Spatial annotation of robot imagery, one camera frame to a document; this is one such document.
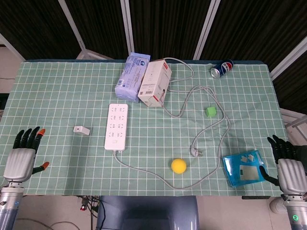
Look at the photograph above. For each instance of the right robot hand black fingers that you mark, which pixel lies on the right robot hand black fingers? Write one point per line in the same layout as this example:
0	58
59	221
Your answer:
291	175

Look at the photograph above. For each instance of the dark folding screen panel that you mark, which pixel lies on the dark folding screen panel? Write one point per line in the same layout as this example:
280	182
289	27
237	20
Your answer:
251	31
168	26
36	26
100	26

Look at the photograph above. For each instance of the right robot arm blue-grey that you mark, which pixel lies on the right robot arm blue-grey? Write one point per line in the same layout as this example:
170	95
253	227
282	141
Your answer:
296	213

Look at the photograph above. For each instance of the light blue tissue pack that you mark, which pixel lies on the light blue tissue pack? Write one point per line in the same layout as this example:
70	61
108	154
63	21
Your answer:
130	76

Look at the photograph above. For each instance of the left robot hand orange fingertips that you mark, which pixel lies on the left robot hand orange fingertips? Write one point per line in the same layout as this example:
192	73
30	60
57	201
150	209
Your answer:
19	163

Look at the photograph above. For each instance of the green checkered tablecloth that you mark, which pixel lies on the green checkered tablecloth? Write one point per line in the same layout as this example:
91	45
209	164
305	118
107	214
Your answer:
60	95

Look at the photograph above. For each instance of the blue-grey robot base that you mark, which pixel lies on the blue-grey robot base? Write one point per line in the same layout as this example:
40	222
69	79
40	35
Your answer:
147	213

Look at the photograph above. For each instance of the white cardboard box red trim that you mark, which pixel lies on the white cardboard box red trim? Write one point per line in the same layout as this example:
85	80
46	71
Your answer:
154	82

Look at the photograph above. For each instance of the blue retail package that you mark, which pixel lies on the blue retail package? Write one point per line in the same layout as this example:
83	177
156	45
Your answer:
244	170

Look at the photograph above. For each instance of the small white plug adapter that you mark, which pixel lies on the small white plug adapter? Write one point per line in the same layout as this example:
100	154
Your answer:
81	130

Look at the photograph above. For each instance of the white power strip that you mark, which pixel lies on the white power strip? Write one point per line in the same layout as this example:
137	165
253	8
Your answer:
116	127

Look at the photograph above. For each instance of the green cube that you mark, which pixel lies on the green cube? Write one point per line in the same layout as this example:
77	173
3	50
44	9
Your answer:
211	112

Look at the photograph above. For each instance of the yellow ball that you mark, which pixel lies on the yellow ball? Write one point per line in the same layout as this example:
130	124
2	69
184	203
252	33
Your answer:
179	165

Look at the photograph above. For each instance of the metal frame stand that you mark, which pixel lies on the metal frame stand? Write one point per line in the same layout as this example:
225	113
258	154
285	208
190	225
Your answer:
296	122

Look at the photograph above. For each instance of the blue Pepsi can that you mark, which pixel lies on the blue Pepsi can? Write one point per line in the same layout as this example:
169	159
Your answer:
224	67

